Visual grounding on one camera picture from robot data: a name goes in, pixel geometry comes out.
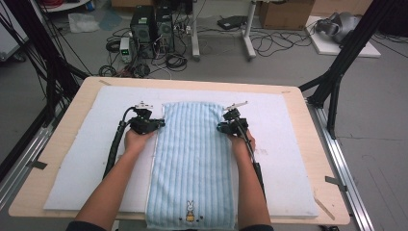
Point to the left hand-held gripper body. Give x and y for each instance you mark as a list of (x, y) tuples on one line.
[(142, 125)]

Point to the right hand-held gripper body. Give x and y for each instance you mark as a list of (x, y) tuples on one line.
[(239, 126)]

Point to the light blue striped towel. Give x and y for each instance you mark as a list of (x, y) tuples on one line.
[(192, 160)]

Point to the person's right hand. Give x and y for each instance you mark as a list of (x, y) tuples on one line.
[(240, 146)]

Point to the person's left hand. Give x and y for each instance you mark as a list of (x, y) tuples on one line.
[(134, 142)]

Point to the white foam mat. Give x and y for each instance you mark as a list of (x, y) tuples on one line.
[(282, 166)]

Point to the white power supply box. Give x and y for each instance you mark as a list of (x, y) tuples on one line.
[(125, 48)]

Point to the white desk leg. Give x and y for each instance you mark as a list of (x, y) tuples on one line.
[(195, 32), (248, 35)]

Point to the black computer tower green label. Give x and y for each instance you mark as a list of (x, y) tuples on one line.
[(141, 32)]

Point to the black flat device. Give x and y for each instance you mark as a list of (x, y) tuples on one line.
[(231, 22)]

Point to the dark shirt sleeve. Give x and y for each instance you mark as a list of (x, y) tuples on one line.
[(256, 228), (85, 227)]

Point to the teal sheet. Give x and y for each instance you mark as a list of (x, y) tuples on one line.
[(110, 20)]

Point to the grey tape strip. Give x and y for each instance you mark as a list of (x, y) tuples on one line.
[(335, 182)]

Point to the black tape strip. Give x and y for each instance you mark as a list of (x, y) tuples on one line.
[(38, 165)]

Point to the white floor board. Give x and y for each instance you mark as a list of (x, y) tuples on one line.
[(324, 48)]

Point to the clear plastic bag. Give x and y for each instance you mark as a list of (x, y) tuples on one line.
[(83, 22)]

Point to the large cardboard box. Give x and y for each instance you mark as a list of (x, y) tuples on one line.
[(285, 14)]

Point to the small cardboard box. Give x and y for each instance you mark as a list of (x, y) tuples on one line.
[(131, 3)]

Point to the blue can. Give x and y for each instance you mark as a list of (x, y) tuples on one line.
[(90, 5)]

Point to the round white table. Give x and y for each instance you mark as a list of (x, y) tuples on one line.
[(72, 5)]

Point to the grey headset device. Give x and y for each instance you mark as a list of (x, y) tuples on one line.
[(340, 27)]

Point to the red equipment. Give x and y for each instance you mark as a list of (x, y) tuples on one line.
[(51, 2)]

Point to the aluminium rail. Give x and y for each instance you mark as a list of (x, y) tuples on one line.
[(22, 160), (344, 173)]

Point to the black metal frame stand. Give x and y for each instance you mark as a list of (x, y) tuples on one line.
[(346, 54), (38, 48)]

